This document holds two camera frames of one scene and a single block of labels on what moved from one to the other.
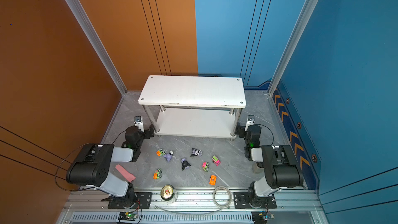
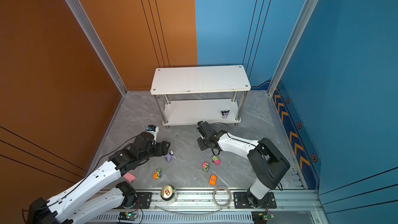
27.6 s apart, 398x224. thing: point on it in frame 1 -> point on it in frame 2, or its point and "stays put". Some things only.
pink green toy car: x=205 y=166 stays put
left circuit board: x=127 y=216 stays put
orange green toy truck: x=157 y=175 stays put
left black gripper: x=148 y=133 -> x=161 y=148
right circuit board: x=261 y=217 stays put
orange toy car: x=213 y=180 stays put
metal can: x=167 y=193 stays put
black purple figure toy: x=196 y=152 -> x=225 y=114
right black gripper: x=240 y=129 -> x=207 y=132
